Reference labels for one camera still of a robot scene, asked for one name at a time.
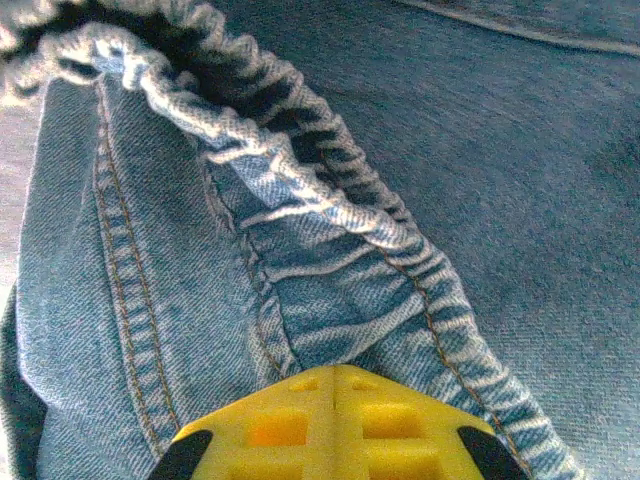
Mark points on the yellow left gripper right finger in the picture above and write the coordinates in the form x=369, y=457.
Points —
x=400, y=430

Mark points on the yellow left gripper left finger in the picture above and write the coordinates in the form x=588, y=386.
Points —
x=280, y=430

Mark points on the blue denim trousers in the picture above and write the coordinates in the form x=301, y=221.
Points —
x=400, y=200

